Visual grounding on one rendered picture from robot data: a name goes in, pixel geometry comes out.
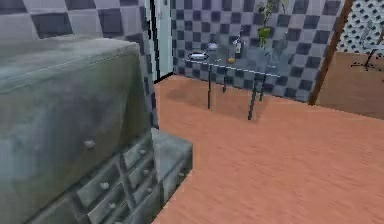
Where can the green house plant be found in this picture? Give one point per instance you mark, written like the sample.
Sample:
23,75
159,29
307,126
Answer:
264,31

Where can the clear glass vase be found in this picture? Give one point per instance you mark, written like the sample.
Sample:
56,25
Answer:
279,50

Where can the pale room door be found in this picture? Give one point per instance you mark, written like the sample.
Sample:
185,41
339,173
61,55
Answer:
164,36

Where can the small orange fruit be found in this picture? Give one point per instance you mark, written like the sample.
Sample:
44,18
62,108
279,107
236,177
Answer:
230,60

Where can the grey round bowl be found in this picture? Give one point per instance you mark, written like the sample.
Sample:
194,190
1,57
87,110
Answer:
212,46

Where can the grey-green chest of drawers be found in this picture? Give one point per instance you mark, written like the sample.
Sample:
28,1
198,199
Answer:
66,116

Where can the glass table with black legs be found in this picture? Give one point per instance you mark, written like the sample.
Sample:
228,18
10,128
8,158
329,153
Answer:
250,65

